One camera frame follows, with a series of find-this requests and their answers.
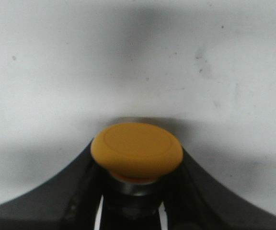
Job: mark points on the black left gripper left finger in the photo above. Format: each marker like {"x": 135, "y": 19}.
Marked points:
{"x": 67, "y": 201}

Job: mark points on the yellow push button switch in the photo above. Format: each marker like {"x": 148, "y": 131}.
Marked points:
{"x": 138, "y": 160}

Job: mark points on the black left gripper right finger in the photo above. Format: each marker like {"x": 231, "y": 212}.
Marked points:
{"x": 197, "y": 201}

